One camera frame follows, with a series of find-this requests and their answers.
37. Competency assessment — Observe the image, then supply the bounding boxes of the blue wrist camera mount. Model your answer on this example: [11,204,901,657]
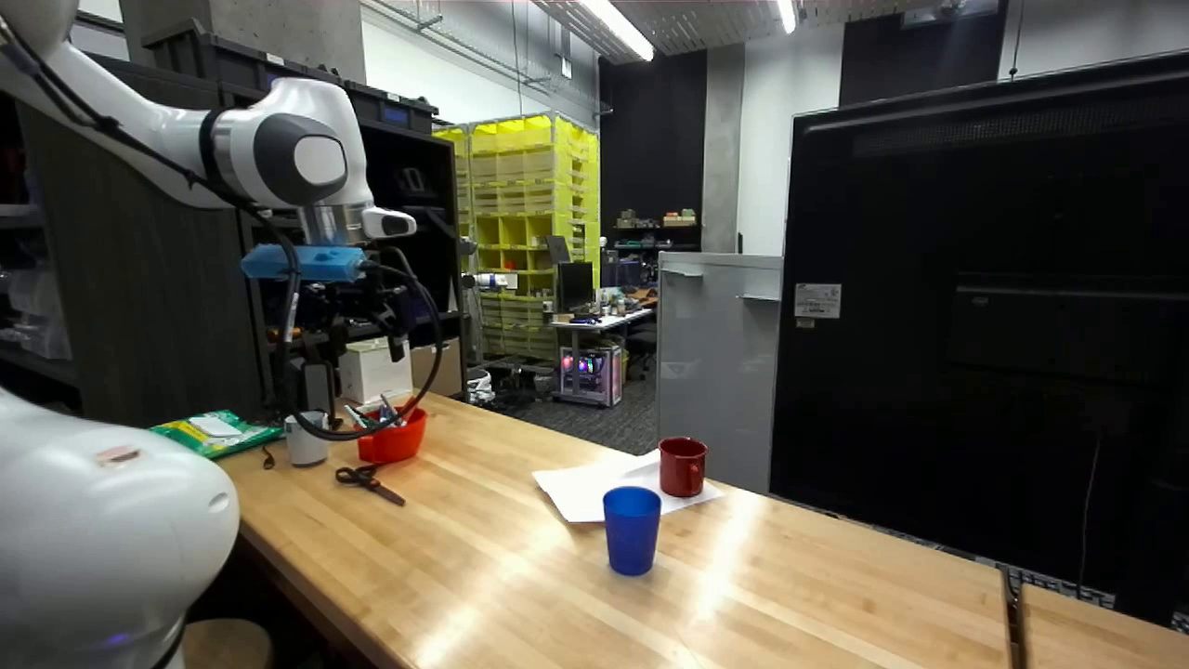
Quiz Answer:
[236,243,370,286]

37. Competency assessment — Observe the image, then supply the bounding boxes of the white paper sheet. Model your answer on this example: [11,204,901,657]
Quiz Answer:
[532,446,726,528]

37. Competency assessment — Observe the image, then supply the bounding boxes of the dark red mug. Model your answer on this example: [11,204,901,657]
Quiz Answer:
[658,435,708,501]

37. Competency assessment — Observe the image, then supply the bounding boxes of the long ceiling light strip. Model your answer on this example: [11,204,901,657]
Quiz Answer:
[570,0,658,66]

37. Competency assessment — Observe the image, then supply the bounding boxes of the grey metal cabinet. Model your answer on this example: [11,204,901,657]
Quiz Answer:
[655,248,787,496]

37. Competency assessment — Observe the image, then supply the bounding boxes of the dark background shelf with clutter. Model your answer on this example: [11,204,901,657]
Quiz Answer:
[609,204,702,261]

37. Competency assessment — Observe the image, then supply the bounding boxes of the dark computer monitor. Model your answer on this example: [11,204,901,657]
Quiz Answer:
[552,255,598,312]

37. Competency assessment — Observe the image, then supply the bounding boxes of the light blue marker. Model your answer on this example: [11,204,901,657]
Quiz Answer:
[355,393,399,431]

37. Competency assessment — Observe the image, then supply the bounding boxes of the computer case with lights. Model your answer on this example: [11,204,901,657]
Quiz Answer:
[552,344,627,408]

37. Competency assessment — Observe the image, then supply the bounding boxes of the white mug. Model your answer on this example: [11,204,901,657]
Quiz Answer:
[278,411,335,473]

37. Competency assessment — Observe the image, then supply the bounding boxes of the cluttered background desk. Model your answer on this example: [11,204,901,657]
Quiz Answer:
[551,304,658,408]

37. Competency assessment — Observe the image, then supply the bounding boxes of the black shelf unit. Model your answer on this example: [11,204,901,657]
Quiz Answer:
[0,29,468,424]

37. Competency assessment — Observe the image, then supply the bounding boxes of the large black screen panel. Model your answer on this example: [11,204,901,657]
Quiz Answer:
[770,53,1189,627]

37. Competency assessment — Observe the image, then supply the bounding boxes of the blue plastic cup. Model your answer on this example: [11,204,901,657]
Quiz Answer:
[601,483,663,579]

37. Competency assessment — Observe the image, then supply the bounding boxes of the yellow shelving rack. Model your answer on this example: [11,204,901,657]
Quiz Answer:
[434,112,604,366]

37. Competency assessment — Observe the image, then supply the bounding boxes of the black orange handled scissors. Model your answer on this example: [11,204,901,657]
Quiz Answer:
[329,461,408,510]

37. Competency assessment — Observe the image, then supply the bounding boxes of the white label sticker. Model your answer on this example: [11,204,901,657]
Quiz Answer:
[790,280,845,322]

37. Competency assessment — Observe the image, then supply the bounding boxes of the white box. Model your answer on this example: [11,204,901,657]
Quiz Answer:
[335,333,417,408]

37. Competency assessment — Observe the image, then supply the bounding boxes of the green snack packet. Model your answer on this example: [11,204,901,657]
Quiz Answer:
[147,408,281,466]

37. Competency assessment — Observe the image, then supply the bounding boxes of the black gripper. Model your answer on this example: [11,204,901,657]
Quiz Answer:
[273,280,413,431]

